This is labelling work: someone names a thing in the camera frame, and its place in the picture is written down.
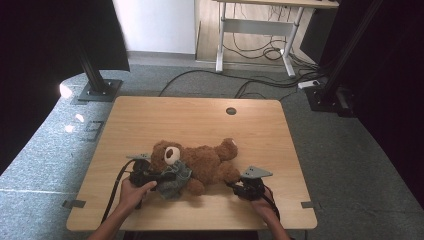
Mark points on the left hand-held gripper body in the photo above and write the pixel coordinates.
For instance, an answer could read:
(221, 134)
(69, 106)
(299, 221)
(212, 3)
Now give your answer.
(141, 176)

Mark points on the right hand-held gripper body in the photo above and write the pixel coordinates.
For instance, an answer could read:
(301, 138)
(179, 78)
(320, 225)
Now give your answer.
(251, 190)

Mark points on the grey fluffy towel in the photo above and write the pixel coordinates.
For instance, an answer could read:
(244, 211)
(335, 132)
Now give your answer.
(175, 188)

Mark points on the brown teddy bear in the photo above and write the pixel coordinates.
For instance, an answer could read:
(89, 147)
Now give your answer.
(206, 163)

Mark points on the person's right hand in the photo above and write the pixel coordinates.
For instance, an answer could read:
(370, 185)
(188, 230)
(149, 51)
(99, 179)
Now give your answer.
(265, 206)

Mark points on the person's left hand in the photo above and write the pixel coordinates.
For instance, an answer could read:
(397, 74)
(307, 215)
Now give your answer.
(131, 196)

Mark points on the grey tape strip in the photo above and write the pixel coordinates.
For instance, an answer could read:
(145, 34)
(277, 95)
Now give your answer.
(74, 203)
(310, 204)

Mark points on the black metal stand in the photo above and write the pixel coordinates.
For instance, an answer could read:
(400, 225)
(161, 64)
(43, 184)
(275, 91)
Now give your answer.
(333, 86)
(95, 80)

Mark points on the white power strip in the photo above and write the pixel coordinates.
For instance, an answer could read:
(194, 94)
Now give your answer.
(308, 84)

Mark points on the black curtain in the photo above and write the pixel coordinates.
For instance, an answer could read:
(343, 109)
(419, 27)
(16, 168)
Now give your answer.
(40, 66)
(393, 83)

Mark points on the white desk frame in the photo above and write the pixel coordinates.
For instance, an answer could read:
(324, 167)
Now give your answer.
(256, 26)

